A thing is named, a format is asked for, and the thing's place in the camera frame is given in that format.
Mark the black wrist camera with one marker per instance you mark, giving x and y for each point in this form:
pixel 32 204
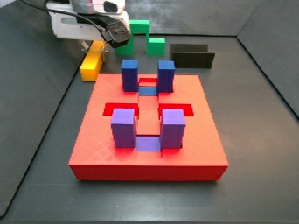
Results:
pixel 111 28

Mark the yellow rectangular block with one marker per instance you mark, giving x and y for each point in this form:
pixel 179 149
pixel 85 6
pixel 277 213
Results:
pixel 92 61

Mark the red slotted board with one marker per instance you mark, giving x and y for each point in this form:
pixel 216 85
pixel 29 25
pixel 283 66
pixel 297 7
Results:
pixel 97 160

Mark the dark blue U block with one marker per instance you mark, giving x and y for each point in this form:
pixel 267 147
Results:
pixel 163 82

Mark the green arch block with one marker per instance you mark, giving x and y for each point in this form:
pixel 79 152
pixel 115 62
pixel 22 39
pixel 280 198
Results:
pixel 140 36

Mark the purple U block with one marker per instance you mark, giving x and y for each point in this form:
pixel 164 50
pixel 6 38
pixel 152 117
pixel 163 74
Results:
pixel 151 132

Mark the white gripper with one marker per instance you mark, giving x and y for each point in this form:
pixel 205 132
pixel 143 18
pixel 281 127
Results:
pixel 66 28

